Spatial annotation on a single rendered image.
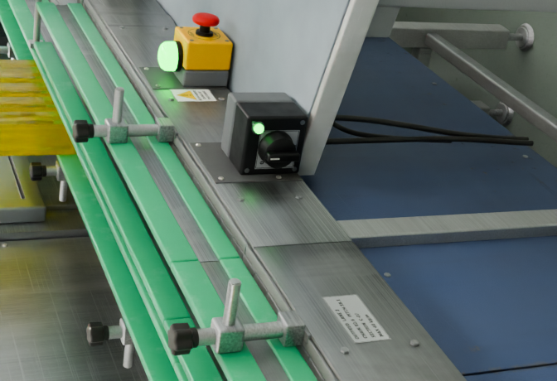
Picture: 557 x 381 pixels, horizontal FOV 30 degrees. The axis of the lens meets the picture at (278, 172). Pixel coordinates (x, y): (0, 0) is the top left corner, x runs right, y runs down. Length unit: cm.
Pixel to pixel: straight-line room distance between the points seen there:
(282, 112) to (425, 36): 80
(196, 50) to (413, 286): 53
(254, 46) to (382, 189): 28
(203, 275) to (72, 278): 56
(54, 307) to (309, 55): 55
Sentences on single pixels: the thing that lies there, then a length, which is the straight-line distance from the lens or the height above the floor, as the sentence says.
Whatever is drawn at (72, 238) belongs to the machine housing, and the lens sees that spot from 174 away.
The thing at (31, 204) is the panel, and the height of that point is 100.
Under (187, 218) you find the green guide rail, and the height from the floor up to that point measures 92.
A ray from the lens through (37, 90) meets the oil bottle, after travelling 180.
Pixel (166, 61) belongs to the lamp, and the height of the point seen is 85.
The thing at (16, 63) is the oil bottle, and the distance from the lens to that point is 192.
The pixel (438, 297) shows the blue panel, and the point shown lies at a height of 69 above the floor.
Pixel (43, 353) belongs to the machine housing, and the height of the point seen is 104.
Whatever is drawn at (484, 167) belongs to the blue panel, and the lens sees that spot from 150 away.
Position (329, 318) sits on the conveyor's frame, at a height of 85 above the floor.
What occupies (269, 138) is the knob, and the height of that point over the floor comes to 81.
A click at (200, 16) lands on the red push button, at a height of 80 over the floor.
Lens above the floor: 128
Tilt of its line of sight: 23 degrees down
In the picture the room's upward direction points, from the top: 92 degrees counter-clockwise
